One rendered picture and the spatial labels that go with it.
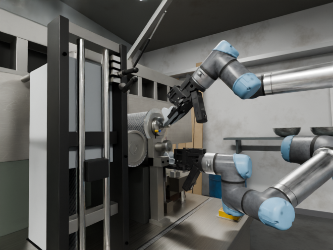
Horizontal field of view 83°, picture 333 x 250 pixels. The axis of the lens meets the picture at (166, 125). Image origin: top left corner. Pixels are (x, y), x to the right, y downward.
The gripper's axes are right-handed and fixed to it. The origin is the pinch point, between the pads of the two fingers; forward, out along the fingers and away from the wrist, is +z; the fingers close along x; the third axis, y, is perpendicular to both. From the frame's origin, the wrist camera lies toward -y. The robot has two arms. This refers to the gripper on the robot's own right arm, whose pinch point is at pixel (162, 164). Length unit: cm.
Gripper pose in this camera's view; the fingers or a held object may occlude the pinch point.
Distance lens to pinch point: 82.8
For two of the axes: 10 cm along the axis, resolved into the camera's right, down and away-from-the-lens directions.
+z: -8.1, 0.4, 5.9
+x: -5.9, -0.2, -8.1
